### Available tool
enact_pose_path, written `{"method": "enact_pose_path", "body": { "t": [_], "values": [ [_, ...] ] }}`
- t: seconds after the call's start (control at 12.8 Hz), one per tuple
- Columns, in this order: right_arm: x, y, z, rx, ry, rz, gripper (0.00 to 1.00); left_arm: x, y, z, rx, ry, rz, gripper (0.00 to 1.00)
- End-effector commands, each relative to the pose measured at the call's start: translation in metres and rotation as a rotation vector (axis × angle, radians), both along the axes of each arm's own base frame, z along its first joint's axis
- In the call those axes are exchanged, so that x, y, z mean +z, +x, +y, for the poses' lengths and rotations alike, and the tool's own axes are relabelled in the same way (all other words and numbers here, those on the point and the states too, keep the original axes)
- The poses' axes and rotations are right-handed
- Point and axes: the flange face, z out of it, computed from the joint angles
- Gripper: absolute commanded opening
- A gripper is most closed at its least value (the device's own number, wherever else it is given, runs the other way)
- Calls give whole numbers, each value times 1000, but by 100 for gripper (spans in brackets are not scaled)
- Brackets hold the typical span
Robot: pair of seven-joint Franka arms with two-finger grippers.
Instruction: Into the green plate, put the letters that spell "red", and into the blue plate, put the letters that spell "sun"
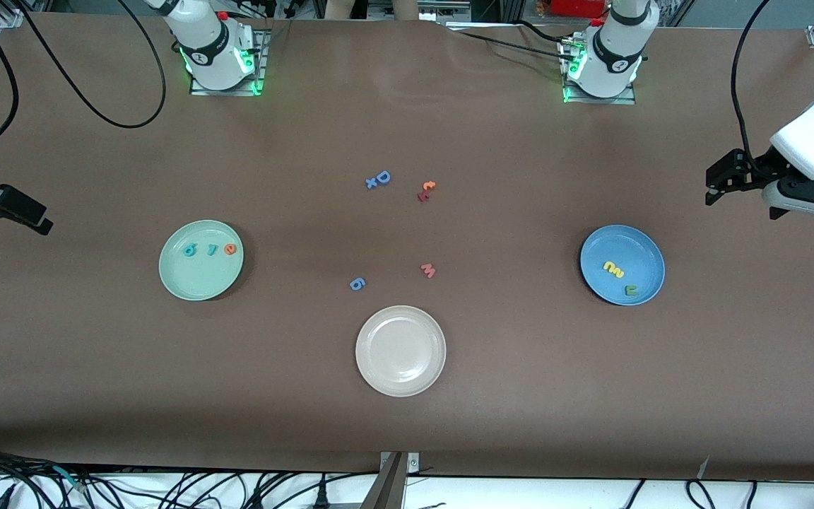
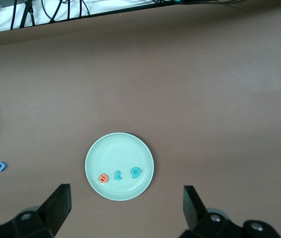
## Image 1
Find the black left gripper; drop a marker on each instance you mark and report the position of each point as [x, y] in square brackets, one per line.
[755, 169]

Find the teal digit six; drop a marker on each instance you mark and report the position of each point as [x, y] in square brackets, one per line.
[190, 249]

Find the orange letter e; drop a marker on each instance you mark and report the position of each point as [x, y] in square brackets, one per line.
[229, 249]

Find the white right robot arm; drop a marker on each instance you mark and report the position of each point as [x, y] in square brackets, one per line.
[209, 49]

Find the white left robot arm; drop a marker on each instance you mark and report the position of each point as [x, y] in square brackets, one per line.
[612, 49]

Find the blue plate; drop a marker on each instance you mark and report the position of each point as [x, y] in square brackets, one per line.
[633, 247]

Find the light green plate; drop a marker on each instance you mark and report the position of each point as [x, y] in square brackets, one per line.
[202, 279]

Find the brown table mat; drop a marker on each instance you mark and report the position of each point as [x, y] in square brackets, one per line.
[96, 389]

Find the red box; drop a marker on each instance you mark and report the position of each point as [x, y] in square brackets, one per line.
[576, 7]

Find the pink letter w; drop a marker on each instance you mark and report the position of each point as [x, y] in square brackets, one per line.
[428, 270]

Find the white power strip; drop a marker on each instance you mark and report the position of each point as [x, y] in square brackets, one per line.
[442, 8]

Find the blue letter D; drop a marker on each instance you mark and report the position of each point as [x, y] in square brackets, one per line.
[383, 177]

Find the blue digit six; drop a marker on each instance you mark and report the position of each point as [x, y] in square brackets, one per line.
[357, 283]

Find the beige plate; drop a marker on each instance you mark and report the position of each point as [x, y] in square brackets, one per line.
[400, 350]

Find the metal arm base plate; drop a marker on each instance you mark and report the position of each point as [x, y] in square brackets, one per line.
[569, 97]
[198, 88]

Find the aluminium profile post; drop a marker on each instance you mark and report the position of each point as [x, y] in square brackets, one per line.
[389, 488]

